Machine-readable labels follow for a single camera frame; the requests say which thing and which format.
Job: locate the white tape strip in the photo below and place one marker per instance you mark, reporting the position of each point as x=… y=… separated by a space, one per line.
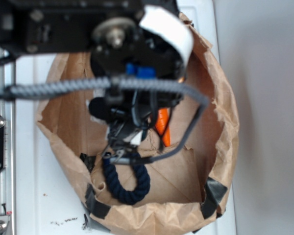
x=171 y=29

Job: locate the brown paper bag tray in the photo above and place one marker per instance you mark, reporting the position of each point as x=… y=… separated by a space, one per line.
x=188 y=190

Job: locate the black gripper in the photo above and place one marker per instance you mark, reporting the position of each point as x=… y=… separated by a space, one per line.
x=129 y=114

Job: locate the aluminium frame rail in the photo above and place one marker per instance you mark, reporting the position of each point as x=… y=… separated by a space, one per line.
x=7 y=164

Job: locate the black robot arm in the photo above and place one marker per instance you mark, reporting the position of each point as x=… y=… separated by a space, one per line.
x=31 y=27

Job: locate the orange toy carrot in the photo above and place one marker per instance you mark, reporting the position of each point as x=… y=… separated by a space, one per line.
x=162 y=127

